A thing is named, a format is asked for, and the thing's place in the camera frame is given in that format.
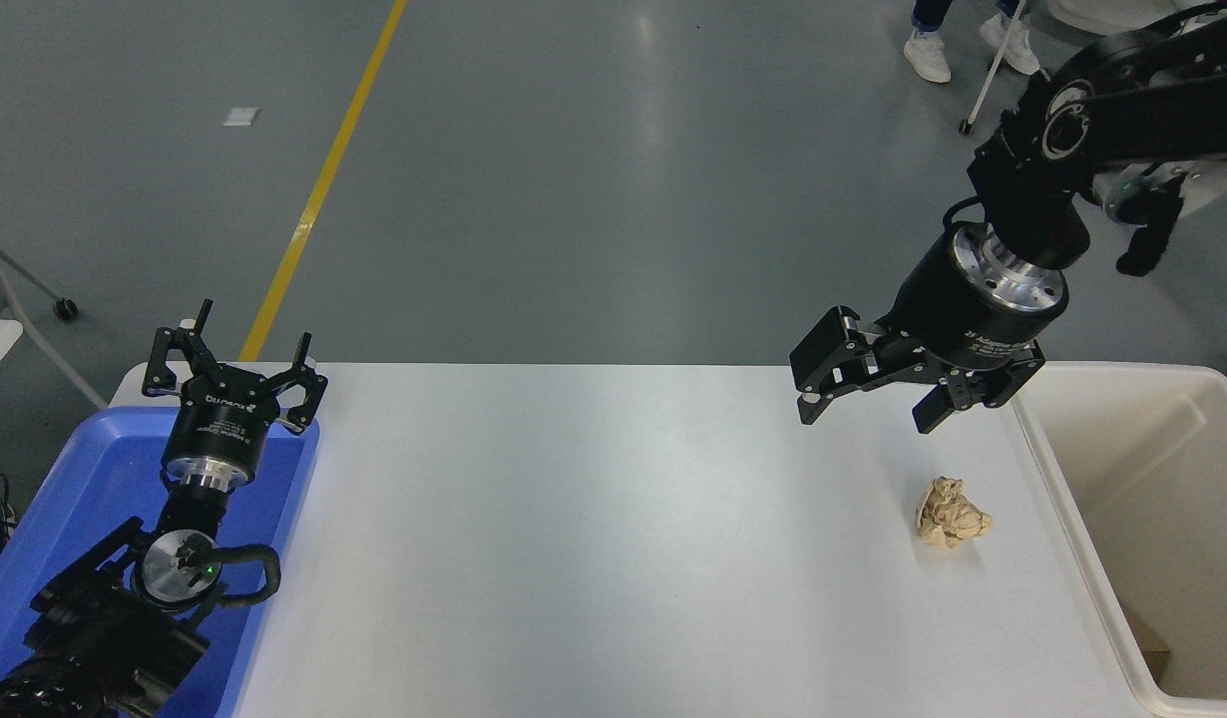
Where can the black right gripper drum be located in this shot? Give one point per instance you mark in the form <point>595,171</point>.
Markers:
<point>948,314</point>

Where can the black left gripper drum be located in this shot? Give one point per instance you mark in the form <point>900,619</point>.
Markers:
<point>219,424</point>

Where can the tan paper ball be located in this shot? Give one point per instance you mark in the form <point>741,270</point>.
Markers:
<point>951,514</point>

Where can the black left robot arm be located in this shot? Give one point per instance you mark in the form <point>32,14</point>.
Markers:
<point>95,628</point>

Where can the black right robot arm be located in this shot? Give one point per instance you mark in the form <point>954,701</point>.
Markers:
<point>1152,110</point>

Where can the grey wheeled stand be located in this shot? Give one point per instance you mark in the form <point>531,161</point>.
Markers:
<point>35,334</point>

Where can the blue plastic tray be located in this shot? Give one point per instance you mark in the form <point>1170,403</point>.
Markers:
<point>85,479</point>

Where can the large pale plastic bin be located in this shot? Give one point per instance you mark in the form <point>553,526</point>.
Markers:
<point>1152,499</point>

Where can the white wheeled chair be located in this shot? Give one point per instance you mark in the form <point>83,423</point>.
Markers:
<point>993,72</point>

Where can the person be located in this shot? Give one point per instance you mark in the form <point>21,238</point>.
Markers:
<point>925,55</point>

